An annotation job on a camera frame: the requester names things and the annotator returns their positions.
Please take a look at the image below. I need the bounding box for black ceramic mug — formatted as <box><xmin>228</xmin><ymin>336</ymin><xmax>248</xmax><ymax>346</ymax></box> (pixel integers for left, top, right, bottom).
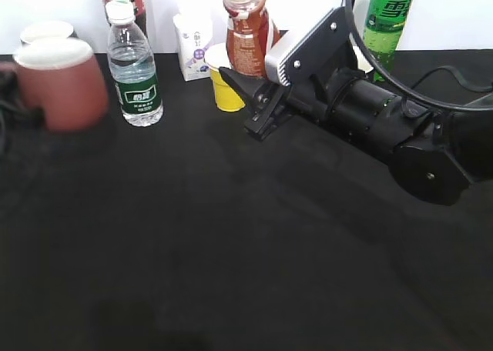
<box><xmin>353</xmin><ymin>46</ymin><xmax>374</xmax><ymax>73</ymax></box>

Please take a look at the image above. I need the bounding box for white purple milk carton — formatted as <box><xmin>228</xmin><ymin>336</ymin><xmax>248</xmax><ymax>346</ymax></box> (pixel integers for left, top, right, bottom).
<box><xmin>173</xmin><ymin>12</ymin><xmax>213</xmax><ymax>82</ymax></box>

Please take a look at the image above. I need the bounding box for black cable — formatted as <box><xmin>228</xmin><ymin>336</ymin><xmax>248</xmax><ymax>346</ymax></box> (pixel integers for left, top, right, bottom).
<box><xmin>341</xmin><ymin>0</ymin><xmax>493</xmax><ymax>112</ymax></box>

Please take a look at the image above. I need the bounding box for red ceramic mug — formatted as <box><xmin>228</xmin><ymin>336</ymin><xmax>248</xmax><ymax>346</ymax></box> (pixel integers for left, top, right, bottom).
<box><xmin>13</xmin><ymin>38</ymin><xmax>109</xmax><ymax>132</ymax></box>

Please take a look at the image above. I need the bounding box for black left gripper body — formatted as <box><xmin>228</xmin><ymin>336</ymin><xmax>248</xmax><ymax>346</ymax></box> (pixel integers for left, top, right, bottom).
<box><xmin>1</xmin><ymin>62</ymin><xmax>44</xmax><ymax>155</ymax></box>

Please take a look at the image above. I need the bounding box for grey ceramic mug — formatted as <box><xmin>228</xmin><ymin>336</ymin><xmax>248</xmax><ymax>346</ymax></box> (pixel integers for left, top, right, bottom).
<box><xmin>20</xmin><ymin>20</ymin><xmax>77</xmax><ymax>45</ymax></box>

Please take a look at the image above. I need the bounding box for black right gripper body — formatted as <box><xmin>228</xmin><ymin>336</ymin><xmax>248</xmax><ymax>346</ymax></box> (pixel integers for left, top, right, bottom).
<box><xmin>244</xmin><ymin>68</ymin><xmax>367</xmax><ymax>141</ymax></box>

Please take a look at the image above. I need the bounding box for clear water bottle green label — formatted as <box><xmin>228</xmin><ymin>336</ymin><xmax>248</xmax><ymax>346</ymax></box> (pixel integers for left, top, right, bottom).
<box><xmin>105</xmin><ymin>0</ymin><xmax>164</xmax><ymax>127</ymax></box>

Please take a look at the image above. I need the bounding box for brown nestea bottle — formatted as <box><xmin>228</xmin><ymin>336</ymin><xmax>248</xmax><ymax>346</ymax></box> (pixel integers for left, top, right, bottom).
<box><xmin>223</xmin><ymin>0</ymin><xmax>280</xmax><ymax>77</ymax></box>

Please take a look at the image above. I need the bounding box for yellow plastic cup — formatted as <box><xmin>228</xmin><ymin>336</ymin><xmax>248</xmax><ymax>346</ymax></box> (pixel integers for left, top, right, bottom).
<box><xmin>204</xmin><ymin>42</ymin><xmax>245</xmax><ymax>112</ymax></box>

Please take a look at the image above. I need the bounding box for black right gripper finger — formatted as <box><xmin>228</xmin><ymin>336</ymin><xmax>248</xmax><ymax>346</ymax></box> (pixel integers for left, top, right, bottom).
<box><xmin>219</xmin><ymin>66</ymin><xmax>270</xmax><ymax>107</ymax></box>

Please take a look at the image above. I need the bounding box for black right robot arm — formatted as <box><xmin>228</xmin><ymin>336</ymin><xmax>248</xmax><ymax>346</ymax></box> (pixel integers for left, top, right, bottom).
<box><xmin>220</xmin><ymin>67</ymin><xmax>492</xmax><ymax>206</ymax></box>

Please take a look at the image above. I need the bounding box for green sprite bottle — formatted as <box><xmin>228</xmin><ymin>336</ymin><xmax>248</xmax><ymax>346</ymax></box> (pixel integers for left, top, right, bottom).
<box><xmin>363</xmin><ymin>0</ymin><xmax>413</xmax><ymax>73</ymax></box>

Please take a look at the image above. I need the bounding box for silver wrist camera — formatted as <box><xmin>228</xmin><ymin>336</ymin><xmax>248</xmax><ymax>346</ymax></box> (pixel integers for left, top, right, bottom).
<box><xmin>265</xmin><ymin>7</ymin><xmax>351</xmax><ymax>86</ymax></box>

